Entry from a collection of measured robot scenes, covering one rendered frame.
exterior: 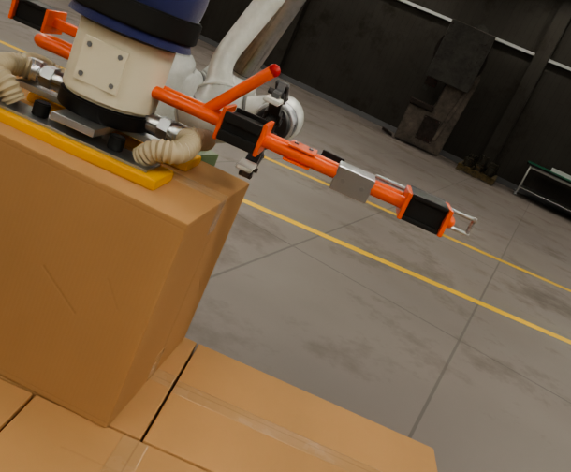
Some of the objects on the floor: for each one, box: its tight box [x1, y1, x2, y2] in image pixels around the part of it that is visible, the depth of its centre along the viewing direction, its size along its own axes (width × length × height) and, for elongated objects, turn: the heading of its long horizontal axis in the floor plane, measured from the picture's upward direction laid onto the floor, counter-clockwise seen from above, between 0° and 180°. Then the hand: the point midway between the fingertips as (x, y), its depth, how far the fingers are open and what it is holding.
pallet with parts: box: [456, 154, 499, 185], centre depth 1344 cm, size 83×121×43 cm
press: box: [382, 19, 496, 156], centre depth 1351 cm, size 141×126×276 cm
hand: (257, 134), depth 116 cm, fingers open, 12 cm apart
